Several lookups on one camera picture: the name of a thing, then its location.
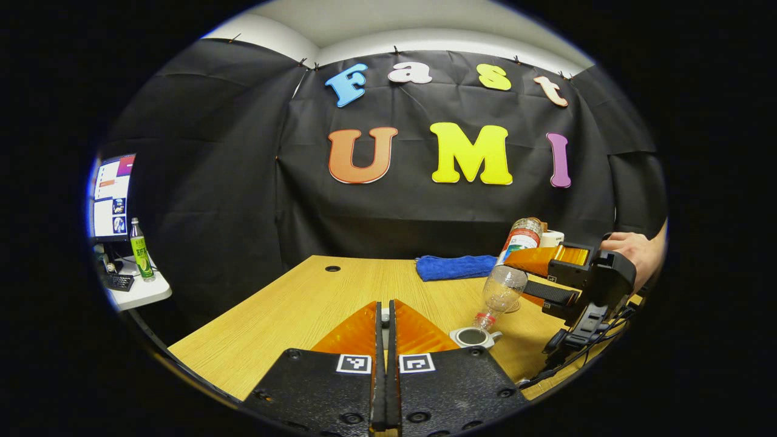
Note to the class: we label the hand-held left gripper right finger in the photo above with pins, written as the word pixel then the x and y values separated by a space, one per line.
pixel 455 388

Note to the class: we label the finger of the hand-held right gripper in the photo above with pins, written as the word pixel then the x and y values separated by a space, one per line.
pixel 552 292
pixel 537 261

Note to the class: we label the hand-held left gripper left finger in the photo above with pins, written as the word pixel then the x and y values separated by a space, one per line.
pixel 322 388

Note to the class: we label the clear plastic water bottle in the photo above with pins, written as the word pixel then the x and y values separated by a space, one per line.
pixel 507 288

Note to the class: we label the white teacup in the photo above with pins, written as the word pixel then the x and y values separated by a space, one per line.
pixel 479 344

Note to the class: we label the green glass bottle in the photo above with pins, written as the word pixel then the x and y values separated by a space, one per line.
pixel 142 252

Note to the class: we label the white toaster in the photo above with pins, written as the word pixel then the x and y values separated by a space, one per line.
pixel 553 238

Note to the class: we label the blue towel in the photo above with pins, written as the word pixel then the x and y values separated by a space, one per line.
pixel 455 267

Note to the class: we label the white side desk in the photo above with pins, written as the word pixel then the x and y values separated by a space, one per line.
pixel 149 291

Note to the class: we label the black keyboard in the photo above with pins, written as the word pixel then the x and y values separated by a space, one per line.
pixel 120 282

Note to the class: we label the black backdrop cloth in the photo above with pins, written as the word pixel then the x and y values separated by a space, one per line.
pixel 212 164

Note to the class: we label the computer monitor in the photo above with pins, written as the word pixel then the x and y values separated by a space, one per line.
pixel 112 197

